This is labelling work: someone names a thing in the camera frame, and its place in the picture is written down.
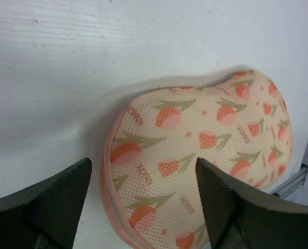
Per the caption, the floral mesh laundry bag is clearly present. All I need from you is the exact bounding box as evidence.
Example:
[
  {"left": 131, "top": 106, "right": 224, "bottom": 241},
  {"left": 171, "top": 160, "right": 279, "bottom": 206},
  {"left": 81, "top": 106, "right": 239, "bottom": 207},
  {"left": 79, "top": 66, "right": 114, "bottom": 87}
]
[{"left": 100, "top": 70, "right": 299, "bottom": 248}]

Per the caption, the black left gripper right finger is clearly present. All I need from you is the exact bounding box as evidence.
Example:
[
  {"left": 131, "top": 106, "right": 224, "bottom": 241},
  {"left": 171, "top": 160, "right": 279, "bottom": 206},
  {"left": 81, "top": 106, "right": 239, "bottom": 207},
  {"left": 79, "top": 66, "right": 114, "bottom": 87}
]
[{"left": 195, "top": 158, "right": 308, "bottom": 248}]

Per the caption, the aluminium mounting rail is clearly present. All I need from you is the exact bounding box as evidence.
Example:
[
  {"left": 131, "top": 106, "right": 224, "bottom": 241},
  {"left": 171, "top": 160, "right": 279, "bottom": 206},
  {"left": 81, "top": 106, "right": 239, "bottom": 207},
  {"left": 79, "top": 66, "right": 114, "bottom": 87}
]
[{"left": 270, "top": 164, "right": 308, "bottom": 200}]

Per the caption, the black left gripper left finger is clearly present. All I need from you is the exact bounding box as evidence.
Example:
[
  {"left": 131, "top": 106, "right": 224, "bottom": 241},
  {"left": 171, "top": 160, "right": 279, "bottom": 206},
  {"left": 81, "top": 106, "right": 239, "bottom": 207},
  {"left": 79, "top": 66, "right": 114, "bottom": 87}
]
[{"left": 0, "top": 158, "right": 91, "bottom": 248}]

